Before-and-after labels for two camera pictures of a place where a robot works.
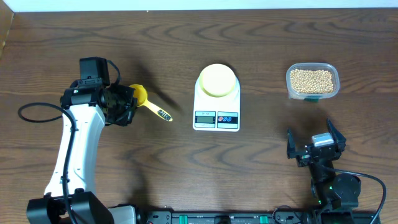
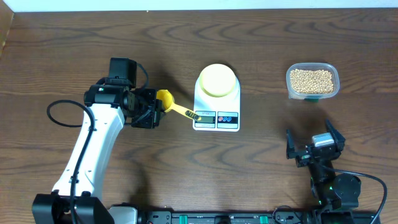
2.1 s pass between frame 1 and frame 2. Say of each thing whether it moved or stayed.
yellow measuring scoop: moved
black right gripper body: stayed
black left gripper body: moved
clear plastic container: stayed
